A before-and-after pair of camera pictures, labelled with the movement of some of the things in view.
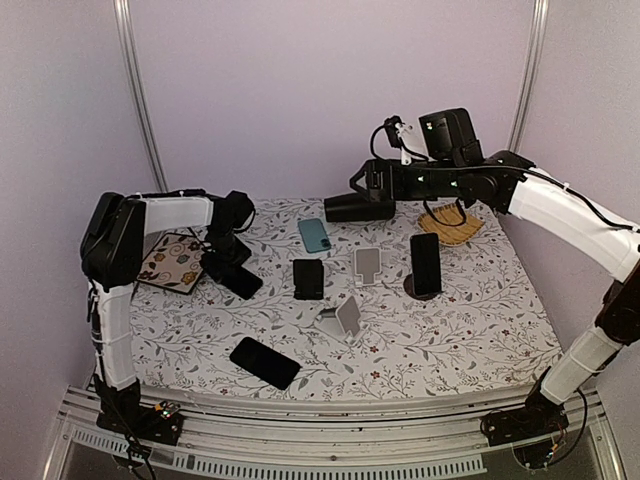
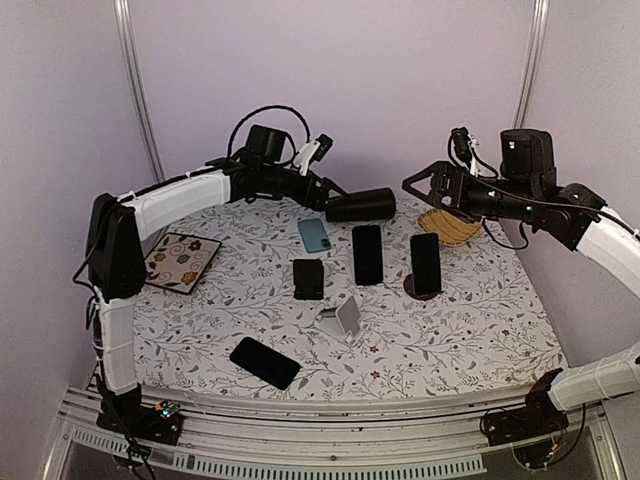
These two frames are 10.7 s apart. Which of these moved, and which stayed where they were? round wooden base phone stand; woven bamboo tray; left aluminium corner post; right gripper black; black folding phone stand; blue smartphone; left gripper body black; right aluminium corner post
Moved: right gripper black; left gripper body black
Stayed: right aluminium corner post; blue smartphone; left aluminium corner post; black folding phone stand; woven bamboo tray; round wooden base phone stand
